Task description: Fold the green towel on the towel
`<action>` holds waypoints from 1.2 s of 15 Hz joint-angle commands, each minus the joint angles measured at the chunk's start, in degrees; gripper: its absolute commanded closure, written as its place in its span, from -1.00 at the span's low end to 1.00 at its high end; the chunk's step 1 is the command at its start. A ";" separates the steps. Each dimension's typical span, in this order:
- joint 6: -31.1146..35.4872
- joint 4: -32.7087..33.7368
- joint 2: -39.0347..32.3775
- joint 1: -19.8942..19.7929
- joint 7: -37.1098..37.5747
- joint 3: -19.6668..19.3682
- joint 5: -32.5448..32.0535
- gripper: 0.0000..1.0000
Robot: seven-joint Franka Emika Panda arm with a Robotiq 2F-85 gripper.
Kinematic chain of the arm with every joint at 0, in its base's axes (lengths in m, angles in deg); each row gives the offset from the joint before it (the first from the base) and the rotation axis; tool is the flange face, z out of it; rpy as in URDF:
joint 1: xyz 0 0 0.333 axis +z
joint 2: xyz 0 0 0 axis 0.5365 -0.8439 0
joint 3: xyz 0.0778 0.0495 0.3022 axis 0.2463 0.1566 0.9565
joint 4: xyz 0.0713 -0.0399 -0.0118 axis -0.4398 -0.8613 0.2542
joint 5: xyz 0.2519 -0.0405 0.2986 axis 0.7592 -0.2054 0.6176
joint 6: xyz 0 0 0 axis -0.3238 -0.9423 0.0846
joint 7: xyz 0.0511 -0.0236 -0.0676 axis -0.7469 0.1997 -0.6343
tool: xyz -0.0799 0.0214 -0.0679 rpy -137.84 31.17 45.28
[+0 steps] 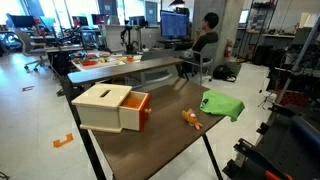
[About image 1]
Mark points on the green towel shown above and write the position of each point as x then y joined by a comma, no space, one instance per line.
218,103

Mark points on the grey bench table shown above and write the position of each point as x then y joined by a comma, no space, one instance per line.
100,74

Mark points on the dark wooden table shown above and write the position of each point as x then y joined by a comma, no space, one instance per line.
138,155

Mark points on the orange plush toy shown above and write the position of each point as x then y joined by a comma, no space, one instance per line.
191,118

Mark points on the cream wooden drawer box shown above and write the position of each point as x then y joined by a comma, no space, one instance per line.
112,108

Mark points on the grey office chair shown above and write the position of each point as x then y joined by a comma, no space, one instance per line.
204,59

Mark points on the black backpack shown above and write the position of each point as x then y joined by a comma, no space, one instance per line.
223,72

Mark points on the computer monitor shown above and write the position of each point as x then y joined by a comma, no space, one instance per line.
173,24

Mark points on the seated person in black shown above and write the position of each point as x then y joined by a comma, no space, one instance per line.
204,35

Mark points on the red fire extinguisher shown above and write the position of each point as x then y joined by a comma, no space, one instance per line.
228,49

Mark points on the white table with toys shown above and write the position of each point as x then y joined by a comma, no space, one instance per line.
94,60

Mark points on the metal shelving rack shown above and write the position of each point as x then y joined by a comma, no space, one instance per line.
253,24

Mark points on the grey swivel chair left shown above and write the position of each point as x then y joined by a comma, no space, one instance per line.
28,49

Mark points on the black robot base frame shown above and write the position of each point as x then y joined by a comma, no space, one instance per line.
289,148

